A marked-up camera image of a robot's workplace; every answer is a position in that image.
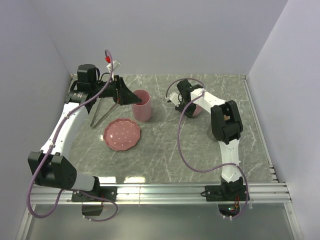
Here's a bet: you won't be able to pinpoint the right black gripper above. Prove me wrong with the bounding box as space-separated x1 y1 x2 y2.
174 98 196 119

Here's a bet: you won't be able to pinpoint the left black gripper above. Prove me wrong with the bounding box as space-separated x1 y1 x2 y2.
91 74 142 106

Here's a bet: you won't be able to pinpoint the pink round lid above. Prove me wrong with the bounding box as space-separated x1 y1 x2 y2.
185 104 202 118

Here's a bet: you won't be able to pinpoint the tall pink cup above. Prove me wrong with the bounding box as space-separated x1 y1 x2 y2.
131 89 152 122

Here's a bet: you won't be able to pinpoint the tall grey cup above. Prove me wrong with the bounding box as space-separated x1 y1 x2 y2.
206 125 218 143

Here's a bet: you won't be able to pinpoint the metal tongs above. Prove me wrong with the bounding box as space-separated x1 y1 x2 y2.
89 98 118 129

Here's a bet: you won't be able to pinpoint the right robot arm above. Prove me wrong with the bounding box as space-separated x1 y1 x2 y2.
165 77 249 200

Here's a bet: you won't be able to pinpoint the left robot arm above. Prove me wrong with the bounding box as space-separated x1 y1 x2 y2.
28 64 142 201

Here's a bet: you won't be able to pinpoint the pink dotted plate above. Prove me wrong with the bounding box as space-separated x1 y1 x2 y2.
102 118 141 151

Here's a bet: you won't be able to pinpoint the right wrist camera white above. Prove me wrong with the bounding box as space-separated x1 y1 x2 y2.
166 92 180 106

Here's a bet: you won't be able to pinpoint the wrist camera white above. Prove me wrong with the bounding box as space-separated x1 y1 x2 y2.
104 56 121 73
166 92 180 106

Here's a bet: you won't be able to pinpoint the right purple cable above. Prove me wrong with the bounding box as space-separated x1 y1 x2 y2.
166 78 250 220

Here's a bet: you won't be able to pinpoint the purple cable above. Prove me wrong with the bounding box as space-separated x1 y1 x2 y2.
166 78 250 220
26 49 119 222

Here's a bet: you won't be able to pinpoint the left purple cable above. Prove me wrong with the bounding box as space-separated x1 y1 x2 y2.
26 49 119 222

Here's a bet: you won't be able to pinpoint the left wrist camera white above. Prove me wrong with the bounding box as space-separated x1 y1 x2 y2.
104 56 121 73

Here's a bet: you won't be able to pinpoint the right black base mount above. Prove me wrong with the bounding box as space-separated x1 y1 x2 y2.
200 183 250 219

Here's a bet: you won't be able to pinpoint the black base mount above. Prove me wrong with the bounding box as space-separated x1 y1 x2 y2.
71 186 119 220
200 183 250 219

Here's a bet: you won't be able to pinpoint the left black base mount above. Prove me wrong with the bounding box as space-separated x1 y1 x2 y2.
71 186 119 220

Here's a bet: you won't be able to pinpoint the aluminium front rail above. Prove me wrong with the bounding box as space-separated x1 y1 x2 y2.
30 182 292 205

